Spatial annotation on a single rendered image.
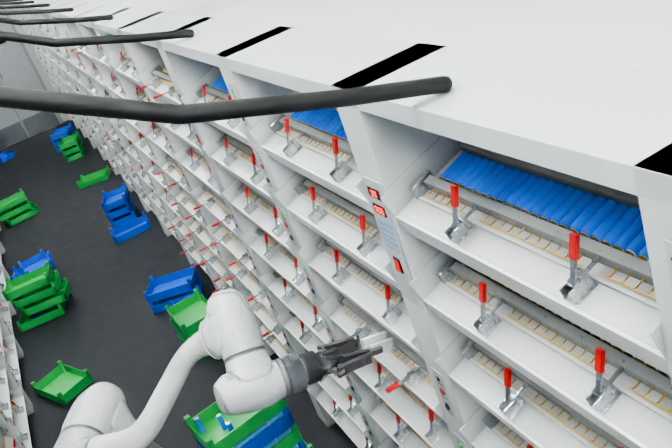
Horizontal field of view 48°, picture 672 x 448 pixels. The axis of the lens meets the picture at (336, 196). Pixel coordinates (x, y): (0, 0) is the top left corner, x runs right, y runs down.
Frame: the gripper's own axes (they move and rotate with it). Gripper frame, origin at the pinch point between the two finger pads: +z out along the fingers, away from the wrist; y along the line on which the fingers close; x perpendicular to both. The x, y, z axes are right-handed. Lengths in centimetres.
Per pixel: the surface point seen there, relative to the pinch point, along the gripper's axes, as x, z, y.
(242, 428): 56, -24, 65
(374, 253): -29.6, -3.2, -11.3
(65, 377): 122, -80, 259
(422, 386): 7.4, 4.8, -12.4
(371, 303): -10.8, 0.0, 1.0
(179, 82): -55, -15, 106
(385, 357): 7.8, 3.8, 4.7
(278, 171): -38, -7, 36
